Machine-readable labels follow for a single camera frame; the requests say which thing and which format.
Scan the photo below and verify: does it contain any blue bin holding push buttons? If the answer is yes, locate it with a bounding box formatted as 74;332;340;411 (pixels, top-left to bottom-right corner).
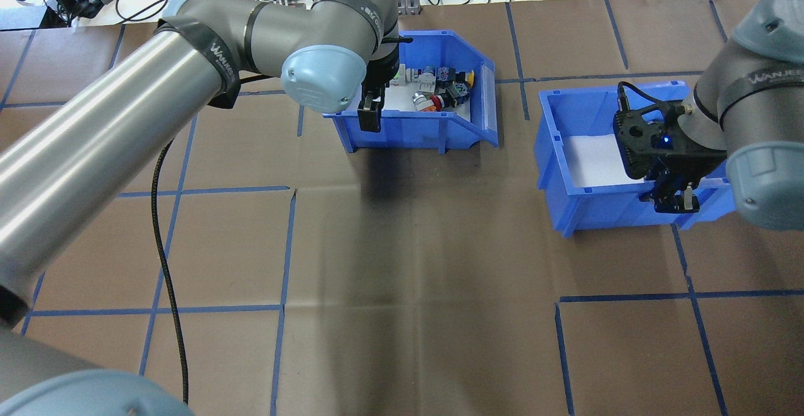
322;29;502;155

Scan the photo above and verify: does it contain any blue bin holding black parts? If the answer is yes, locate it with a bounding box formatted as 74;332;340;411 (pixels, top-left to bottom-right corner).
533;79;741;239

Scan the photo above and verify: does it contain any red button with labelled block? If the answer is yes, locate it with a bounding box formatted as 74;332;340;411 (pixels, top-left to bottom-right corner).
433;83;470;110

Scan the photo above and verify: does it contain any yellow cap push button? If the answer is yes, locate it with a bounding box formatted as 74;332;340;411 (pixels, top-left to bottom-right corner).
438;66;476;89

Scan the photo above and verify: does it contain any white foam liner under parts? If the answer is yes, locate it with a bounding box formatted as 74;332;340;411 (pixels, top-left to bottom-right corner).
564;132;636;189

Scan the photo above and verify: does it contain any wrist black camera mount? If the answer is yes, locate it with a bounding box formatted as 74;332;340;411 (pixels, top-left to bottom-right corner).
613;97;695;182

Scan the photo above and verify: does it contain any arm wrist black strap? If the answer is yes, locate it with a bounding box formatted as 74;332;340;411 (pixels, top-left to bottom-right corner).
310;0;385;58
716;66;804;129

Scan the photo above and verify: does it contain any arm braided black cable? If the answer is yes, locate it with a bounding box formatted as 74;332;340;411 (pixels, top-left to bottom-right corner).
617;80;670;115
149;72;286;405

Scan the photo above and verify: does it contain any arm wide black strap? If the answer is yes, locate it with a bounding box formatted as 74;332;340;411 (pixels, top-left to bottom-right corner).
156;17;244;110

